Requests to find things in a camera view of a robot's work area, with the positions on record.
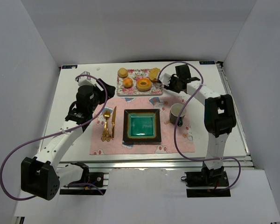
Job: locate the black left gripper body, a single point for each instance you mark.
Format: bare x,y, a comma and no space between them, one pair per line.
105,88

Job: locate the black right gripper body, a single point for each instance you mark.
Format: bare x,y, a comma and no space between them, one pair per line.
175,83

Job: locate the seeded bread slice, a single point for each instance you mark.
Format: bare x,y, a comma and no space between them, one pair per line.
153,74

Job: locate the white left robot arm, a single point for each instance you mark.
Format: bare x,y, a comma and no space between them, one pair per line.
40,175

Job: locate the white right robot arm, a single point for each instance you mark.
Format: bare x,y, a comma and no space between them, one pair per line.
219,113

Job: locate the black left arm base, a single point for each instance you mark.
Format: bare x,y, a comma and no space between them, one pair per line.
77,179

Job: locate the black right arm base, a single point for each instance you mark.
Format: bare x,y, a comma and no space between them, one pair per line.
206,183

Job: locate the golden round bread roll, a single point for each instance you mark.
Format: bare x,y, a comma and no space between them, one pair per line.
127,82

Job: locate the flat round bread bun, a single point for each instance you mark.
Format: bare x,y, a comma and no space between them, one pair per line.
122,73

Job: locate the floral serving tray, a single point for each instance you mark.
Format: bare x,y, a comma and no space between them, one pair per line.
135,75

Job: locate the dark patterned mug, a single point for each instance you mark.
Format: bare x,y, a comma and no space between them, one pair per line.
177,113

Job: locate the gold knife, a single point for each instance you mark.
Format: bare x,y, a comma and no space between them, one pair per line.
113,122

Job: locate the blue table label right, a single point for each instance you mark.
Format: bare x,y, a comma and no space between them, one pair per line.
206,62

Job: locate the blue table label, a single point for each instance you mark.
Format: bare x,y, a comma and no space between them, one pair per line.
69,67
206,62

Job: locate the blue table label left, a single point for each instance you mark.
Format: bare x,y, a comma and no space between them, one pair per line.
69,67

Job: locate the gold fork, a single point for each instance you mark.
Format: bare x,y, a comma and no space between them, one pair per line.
105,134

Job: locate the pink bunny placemat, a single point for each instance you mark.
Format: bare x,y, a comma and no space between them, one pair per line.
169,134

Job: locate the black and teal square plate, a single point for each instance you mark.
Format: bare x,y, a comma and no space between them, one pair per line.
142,126

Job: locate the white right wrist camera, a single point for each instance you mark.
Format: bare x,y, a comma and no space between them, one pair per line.
165,79

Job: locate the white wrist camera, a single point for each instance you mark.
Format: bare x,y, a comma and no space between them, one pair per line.
86,78
165,79

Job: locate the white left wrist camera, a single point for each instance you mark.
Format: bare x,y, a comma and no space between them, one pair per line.
86,78

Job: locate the ring-shaped bagel bread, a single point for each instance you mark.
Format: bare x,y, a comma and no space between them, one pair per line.
144,84

